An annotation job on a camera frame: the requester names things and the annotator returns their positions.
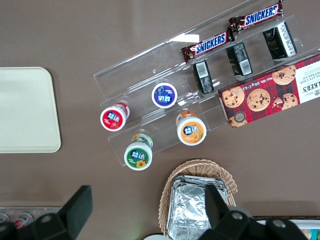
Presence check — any stack of foil trays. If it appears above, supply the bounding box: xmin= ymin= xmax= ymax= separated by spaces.
xmin=165 ymin=174 xmax=229 ymax=240

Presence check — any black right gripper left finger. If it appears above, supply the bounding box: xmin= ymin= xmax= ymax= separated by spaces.
xmin=30 ymin=184 xmax=93 ymax=240

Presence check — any light oval wicker basket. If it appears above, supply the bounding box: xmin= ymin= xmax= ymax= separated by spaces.
xmin=158 ymin=158 xmax=237 ymax=237

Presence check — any beige plastic tray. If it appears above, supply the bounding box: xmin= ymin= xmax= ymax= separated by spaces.
xmin=0 ymin=66 xmax=62 ymax=154

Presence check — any clear acrylic stepped display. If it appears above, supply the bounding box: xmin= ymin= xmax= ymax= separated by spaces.
xmin=93 ymin=0 xmax=320 ymax=169

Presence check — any green lid gum cup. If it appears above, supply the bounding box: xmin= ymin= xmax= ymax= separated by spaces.
xmin=123 ymin=133 xmax=154 ymax=171

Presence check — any blue lid gum cup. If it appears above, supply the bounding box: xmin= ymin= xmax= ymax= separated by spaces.
xmin=151 ymin=82 xmax=179 ymax=109

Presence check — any clear acrylic bottle rack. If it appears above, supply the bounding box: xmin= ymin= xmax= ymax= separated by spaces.
xmin=0 ymin=205 xmax=64 ymax=227

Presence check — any teal snack packet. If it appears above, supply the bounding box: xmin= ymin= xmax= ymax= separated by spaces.
xmin=303 ymin=228 xmax=316 ymax=240

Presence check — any red tartan cookie box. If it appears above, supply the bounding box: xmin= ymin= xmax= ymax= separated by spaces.
xmin=217 ymin=53 xmax=320 ymax=129

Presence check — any red lid gum cup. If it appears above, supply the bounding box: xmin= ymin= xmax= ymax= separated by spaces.
xmin=99 ymin=100 xmax=131 ymax=132

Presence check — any snickers chocolate bar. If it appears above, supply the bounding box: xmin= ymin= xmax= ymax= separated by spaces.
xmin=180 ymin=30 xmax=236 ymax=64
xmin=228 ymin=0 xmax=285 ymax=34

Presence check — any small black carton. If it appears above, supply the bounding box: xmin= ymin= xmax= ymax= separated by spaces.
xmin=225 ymin=41 xmax=254 ymax=77
xmin=192 ymin=59 xmax=215 ymax=95
xmin=262 ymin=20 xmax=298 ymax=61

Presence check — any white rectangular snack tray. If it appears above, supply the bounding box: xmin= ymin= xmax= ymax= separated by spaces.
xmin=251 ymin=215 xmax=320 ymax=240

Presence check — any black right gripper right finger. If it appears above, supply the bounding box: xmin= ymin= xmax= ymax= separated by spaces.
xmin=199 ymin=183 xmax=266 ymax=240

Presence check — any orange lid gum cup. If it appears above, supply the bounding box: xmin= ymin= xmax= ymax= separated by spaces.
xmin=175 ymin=110 xmax=208 ymax=146

